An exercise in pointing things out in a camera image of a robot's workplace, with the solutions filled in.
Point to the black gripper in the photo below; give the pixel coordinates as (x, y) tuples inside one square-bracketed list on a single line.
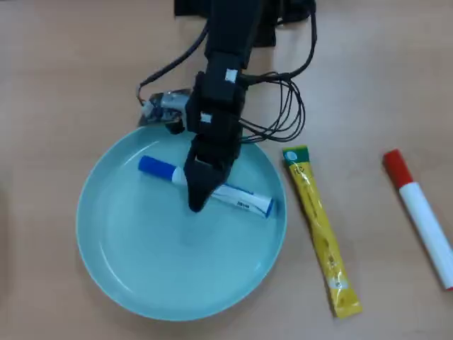
[(217, 110)]

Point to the blue cap whiteboard marker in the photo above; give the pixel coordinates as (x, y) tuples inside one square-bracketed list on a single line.
[(157, 169)]

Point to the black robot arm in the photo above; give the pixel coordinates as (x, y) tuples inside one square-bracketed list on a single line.
[(230, 28)]

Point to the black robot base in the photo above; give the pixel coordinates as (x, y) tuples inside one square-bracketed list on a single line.
[(283, 14)]

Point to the light blue round plate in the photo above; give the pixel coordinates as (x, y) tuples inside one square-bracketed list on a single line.
[(159, 255)]

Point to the yellow stick packet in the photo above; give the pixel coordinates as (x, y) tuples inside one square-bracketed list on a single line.
[(320, 226)]

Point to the red cap whiteboard marker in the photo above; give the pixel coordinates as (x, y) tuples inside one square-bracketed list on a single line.
[(421, 216)]

